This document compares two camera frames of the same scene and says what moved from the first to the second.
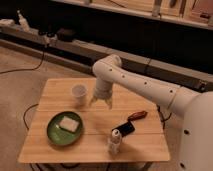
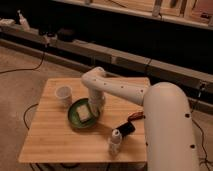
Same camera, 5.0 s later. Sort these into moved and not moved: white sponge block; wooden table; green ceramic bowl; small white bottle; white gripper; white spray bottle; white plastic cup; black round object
Moved: white plastic cup; white gripper; green ceramic bowl; white sponge block
Not moved: wooden table; white spray bottle; black round object; small white bottle
